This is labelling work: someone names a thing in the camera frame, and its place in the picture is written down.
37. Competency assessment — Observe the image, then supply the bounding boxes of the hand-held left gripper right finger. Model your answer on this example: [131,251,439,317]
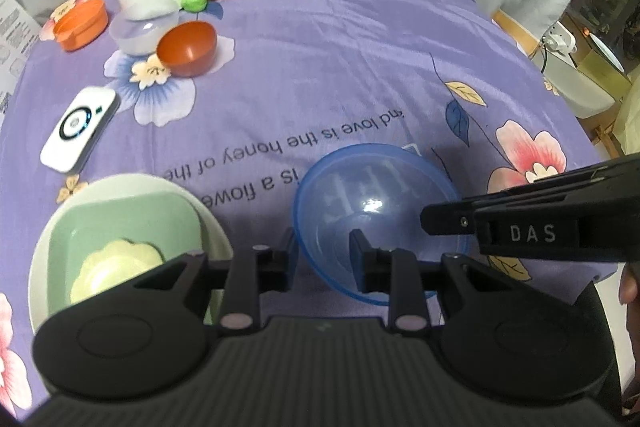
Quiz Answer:
[348,229,501,335]

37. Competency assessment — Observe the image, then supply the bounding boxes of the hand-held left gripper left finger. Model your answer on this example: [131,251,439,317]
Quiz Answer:
[132,227,299,333]

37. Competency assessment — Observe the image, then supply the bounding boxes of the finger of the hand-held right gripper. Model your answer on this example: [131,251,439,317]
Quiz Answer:
[420,174,640,238]
[487,153,640,195]

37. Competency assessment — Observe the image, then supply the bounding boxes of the white round plate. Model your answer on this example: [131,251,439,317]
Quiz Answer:
[28,173,234,335]

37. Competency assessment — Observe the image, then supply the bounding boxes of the blue transparent bowl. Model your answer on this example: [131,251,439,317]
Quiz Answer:
[292,143,471,306]

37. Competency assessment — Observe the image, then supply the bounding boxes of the green square plate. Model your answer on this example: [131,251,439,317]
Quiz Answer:
[46,193,221,325]

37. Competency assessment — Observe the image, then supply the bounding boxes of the yellow flower-shaped plate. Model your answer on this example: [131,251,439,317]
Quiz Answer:
[70,239,166,308]

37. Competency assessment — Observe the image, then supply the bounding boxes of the orange bowl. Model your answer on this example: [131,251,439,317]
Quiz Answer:
[156,21,218,78]

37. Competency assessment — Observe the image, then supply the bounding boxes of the clear plastic bowl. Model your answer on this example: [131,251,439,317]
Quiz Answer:
[109,4,180,56]

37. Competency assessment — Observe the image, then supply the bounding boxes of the person's right hand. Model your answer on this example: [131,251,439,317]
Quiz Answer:
[618,263,640,358]

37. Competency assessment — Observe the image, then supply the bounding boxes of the yellow box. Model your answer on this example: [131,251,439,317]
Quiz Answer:
[547,49,633,118]

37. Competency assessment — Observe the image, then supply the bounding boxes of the white power strip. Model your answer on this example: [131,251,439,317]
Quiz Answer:
[542,24,578,55]

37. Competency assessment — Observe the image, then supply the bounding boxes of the purple floral tablecloth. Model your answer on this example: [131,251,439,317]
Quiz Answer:
[0,0,626,413]

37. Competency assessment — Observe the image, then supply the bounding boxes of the white remote device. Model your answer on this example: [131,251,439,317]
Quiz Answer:
[40,87,122,174]

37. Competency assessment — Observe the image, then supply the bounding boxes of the orange toy pot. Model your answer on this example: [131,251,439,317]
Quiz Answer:
[52,0,109,52]

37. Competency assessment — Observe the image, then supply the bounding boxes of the white printed instruction sheet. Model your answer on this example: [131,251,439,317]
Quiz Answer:
[0,0,43,128]

